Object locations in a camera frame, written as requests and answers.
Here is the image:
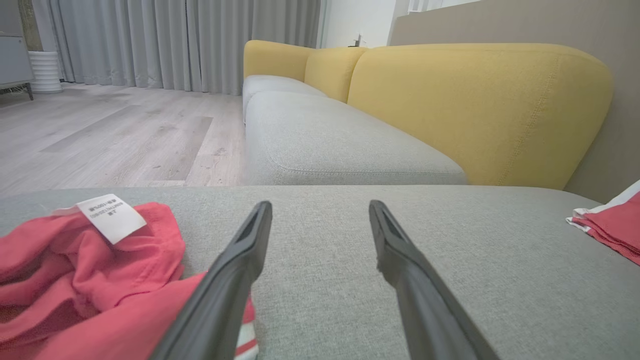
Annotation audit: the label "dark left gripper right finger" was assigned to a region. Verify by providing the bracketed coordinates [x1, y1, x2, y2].
[369, 200, 501, 360]

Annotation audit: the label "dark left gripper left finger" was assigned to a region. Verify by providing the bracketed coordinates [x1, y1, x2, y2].
[149, 201, 274, 360]

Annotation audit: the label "red white basketball jersey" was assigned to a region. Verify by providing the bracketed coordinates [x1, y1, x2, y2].
[0, 193, 260, 360]

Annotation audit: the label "red white-striped shorts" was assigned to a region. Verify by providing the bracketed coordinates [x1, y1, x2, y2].
[566, 180, 640, 267]

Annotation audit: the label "grey pleated curtain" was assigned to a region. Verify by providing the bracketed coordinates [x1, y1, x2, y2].
[31, 0, 322, 96]

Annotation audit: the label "white ribbed plant pot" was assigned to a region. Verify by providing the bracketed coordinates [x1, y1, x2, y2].
[27, 51, 64, 94]

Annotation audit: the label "white antenna router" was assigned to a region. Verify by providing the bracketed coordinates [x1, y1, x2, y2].
[407, 0, 443, 13]

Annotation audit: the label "grey wooden tv cabinet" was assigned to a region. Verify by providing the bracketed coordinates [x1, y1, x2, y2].
[0, 34, 36, 101]

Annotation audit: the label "indoor tree plant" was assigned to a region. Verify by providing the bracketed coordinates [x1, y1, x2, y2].
[17, 0, 45, 52]

